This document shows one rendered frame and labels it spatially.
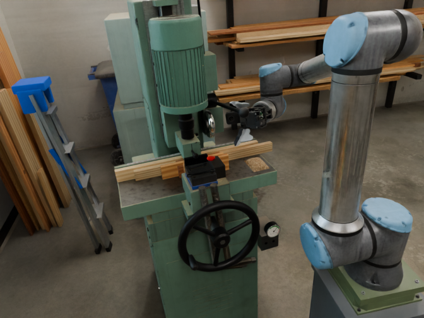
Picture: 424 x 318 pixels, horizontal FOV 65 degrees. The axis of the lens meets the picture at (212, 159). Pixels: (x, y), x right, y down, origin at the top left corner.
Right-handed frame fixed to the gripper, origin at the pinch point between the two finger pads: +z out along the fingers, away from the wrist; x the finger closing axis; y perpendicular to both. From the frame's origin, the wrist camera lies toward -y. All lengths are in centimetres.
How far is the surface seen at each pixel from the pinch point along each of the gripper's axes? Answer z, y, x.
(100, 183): -79, -193, 71
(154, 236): 20, -27, 38
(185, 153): 2.7, -19.6, 10.2
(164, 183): 10.6, -25.6, 20.1
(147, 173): 10.6, -33.5, 16.6
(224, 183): 9.0, 0.5, 18.3
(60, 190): -38, -187, 60
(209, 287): 1, -20, 72
